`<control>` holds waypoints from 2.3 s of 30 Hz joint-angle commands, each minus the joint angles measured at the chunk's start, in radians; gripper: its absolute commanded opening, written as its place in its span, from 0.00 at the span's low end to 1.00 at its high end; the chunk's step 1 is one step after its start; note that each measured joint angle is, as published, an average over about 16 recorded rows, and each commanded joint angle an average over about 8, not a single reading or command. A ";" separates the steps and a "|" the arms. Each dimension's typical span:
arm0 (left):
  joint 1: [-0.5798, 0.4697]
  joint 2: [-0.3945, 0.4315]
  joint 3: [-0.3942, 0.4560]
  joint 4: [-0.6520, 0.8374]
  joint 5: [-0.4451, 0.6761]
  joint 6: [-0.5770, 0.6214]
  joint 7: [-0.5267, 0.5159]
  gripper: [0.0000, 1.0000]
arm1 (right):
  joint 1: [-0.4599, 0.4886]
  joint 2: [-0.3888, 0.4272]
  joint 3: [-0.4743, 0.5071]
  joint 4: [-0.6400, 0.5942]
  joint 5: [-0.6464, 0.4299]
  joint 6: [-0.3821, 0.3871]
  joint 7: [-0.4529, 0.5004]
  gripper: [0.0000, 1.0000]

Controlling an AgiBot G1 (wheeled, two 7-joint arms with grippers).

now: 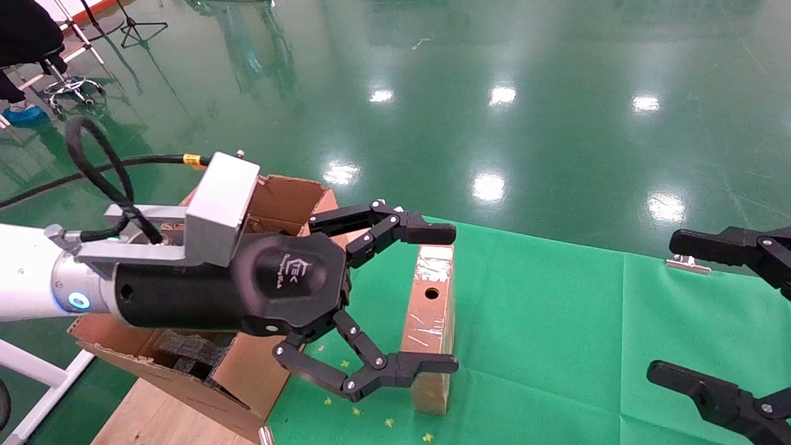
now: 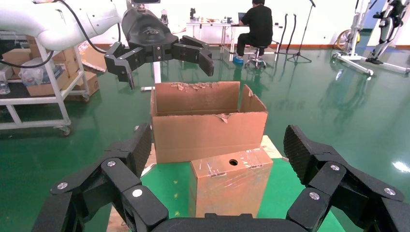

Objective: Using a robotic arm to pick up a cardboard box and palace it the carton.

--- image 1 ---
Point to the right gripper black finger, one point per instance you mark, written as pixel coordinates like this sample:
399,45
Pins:
741,247
723,402

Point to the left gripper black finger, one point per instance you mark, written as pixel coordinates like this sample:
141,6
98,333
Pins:
426,233
426,364

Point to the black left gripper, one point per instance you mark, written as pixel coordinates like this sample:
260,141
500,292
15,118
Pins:
204,296

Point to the small taped cardboard box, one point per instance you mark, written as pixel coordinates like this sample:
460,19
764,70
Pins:
429,321

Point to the large open cardboard carton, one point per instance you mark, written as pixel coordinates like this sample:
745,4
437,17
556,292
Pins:
284,198

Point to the black foam packing insert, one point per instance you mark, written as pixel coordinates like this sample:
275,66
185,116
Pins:
185,349

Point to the green table cloth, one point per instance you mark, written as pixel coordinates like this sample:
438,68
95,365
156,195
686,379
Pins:
556,321

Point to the wheeled metal stool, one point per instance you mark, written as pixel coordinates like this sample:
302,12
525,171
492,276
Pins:
68,84

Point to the blue shoe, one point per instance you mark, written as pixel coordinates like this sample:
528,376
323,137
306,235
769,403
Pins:
25,115

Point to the black tripod stand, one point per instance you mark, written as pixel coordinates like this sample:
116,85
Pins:
133,26

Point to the white stand leg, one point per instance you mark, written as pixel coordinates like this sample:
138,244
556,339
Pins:
88,42

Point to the black round base stand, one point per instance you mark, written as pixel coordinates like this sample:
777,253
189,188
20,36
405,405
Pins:
108,26

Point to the person in black clothes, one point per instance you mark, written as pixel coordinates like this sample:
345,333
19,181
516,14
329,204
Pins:
25,31

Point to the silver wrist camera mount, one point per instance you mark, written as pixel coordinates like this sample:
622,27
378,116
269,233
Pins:
219,198

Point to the white table frame leg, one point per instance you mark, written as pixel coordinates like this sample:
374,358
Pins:
37,368

